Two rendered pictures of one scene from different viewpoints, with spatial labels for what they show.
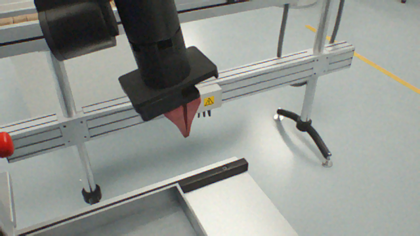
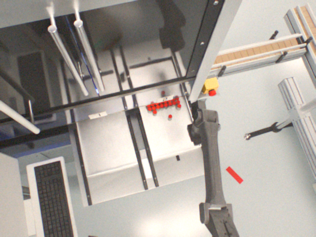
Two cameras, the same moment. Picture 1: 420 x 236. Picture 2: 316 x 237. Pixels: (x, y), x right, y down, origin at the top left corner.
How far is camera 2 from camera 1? 1.12 m
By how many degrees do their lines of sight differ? 55
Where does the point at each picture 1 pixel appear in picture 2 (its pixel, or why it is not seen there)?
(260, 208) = (191, 172)
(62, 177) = not seen: hidden behind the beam
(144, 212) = not seen: hidden behind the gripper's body
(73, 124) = (296, 113)
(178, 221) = (190, 146)
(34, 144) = (285, 95)
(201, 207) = (194, 154)
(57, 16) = (193, 105)
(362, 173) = not seen: outside the picture
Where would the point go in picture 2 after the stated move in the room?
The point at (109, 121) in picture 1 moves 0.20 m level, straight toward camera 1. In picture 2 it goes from (301, 131) to (272, 135)
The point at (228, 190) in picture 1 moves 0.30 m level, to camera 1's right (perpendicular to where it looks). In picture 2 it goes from (201, 163) to (192, 223)
